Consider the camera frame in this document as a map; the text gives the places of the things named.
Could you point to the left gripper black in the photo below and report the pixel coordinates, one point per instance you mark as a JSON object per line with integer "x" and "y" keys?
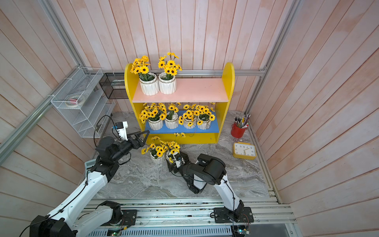
{"x": 136, "y": 145}

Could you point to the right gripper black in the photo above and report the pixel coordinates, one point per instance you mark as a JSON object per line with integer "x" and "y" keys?
{"x": 175, "y": 169}

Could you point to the light blue calculator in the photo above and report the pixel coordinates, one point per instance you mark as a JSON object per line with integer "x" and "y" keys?
{"x": 89, "y": 164}

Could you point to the sunflower pot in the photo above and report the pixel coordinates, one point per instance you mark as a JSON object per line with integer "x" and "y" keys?
{"x": 148, "y": 81}
{"x": 154, "y": 115}
{"x": 188, "y": 118}
{"x": 173, "y": 147}
{"x": 167, "y": 79}
{"x": 204, "y": 116}
{"x": 172, "y": 118}
{"x": 157, "y": 150}

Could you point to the yellow alarm clock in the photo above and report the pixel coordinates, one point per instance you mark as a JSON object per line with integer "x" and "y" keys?
{"x": 244, "y": 151}

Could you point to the yellow shelf unit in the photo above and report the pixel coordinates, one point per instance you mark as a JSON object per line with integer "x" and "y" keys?
{"x": 189, "y": 90}

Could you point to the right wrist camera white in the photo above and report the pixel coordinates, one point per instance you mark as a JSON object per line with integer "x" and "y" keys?
{"x": 179, "y": 161}

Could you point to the tape roll in rack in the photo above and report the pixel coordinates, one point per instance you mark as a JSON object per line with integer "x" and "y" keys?
{"x": 74, "y": 101}

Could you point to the red pencil cup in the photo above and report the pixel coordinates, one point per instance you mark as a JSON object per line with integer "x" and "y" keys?
{"x": 240, "y": 125}

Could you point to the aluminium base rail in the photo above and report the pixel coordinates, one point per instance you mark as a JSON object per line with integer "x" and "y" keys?
{"x": 179, "y": 212}

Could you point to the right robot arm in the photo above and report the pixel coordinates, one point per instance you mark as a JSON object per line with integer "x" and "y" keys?
{"x": 209, "y": 170}

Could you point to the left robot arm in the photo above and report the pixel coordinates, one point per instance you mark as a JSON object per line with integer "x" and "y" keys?
{"x": 64, "y": 220}

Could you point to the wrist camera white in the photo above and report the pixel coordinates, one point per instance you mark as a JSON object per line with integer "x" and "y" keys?
{"x": 179, "y": 161}
{"x": 121, "y": 130}

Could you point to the white wire mesh rack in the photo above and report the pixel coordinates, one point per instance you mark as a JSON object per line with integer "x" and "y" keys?
{"x": 90, "y": 119}

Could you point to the black wire basket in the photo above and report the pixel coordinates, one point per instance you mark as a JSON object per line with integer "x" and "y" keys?
{"x": 113, "y": 86}

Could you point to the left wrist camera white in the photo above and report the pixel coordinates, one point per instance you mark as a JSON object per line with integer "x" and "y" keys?
{"x": 121, "y": 130}

